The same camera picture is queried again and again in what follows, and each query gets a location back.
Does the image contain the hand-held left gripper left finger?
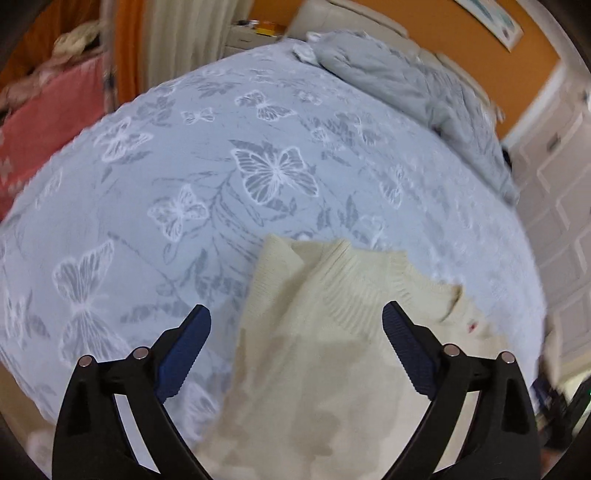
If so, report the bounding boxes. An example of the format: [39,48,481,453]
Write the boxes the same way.
[52,304,212,480]

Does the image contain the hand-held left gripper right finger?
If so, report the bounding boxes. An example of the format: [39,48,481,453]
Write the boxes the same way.
[381,300,542,480]

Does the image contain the cream knitted sweater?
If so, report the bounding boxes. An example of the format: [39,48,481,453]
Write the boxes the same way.
[196,233,509,480]

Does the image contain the beige crumpled clothes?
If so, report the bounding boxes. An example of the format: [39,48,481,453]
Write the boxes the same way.
[0,21,109,109]

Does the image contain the butterfly print bed blanket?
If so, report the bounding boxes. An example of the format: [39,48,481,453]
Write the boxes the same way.
[0,38,548,457]

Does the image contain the white panelled door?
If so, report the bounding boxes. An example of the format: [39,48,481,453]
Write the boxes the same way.
[501,60,591,384]

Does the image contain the grey quilted blanket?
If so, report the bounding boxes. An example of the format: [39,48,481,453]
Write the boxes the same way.
[308,28,520,206]

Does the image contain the pink cloth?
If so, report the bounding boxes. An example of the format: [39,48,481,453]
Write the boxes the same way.
[0,55,112,222]

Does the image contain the white curtain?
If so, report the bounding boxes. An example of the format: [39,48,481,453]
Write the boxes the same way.
[145,0,254,90]

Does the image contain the white bedside cabinet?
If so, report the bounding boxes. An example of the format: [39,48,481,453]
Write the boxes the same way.
[224,18,289,58]

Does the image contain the cream padded headboard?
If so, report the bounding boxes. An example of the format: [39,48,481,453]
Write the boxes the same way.
[286,0,502,123]

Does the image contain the framed wall picture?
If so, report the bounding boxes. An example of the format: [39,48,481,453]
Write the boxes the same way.
[455,0,525,52]

